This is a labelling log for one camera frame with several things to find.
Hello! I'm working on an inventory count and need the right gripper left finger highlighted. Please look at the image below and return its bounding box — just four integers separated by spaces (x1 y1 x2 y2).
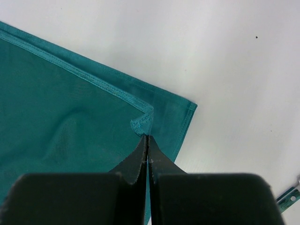
0 136 148 225

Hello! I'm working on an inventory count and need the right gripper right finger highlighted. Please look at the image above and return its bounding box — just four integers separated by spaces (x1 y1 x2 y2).
147 136 284 225

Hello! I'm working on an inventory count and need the teal cloth napkin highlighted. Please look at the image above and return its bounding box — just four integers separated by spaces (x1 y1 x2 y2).
0 22 197 223

